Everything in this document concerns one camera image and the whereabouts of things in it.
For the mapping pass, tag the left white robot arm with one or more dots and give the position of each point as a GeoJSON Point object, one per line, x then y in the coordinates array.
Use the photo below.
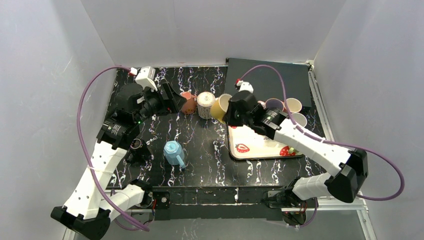
{"type": "Point", "coordinates": [118, 140]}

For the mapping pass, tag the dark flat metal box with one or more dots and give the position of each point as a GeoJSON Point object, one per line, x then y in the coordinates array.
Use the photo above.
{"type": "Point", "coordinates": [265, 81]}

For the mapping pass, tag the light green mug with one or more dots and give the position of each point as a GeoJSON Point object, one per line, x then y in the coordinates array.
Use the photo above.
{"type": "Point", "coordinates": [292, 152]}

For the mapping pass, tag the white floral mug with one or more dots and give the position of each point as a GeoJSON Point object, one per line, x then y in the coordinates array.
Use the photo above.
{"type": "Point", "coordinates": [205, 101]}

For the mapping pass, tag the brown mug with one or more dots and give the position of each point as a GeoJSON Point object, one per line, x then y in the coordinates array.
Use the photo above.
{"type": "Point", "coordinates": [191, 103]}

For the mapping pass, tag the light blue faceted mug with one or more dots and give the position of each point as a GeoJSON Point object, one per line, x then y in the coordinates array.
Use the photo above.
{"type": "Point", "coordinates": [174, 154]}

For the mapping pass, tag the teal blue mug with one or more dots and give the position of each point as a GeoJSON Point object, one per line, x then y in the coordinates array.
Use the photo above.
{"type": "Point", "coordinates": [299, 119]}

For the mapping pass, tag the beige pink mug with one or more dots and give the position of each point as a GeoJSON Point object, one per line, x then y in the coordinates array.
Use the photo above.
{"type": "Point", "coordinates": [272, 103]}

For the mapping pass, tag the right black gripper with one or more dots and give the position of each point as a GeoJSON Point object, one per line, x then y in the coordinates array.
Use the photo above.
{"type": "Point", "coordinates": [232, 112]}

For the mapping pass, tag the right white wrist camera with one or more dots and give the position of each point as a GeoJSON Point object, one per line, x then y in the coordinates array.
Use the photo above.
{"type": "Point", "coordinates": [242, 85]}

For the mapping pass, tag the black mug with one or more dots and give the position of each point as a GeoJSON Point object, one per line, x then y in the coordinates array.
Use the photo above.
{"type": "Point", "coordinates": [138, 153]}

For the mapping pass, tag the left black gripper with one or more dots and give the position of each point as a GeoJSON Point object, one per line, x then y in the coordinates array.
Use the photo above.
{"type": "Point", "coordinates": [167, 96]}

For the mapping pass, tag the strawberry print white tray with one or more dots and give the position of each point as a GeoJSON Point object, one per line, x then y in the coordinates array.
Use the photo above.
{"type": "Point", "coordinates": [245, 144]}

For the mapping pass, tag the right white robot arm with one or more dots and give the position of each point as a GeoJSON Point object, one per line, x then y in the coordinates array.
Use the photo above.
{"type": "Point", "coordinates": [346, 168]}

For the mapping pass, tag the yellow mug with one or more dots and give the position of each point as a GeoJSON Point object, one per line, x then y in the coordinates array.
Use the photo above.
{"type": "Point", "coordinates": [220, 107]}

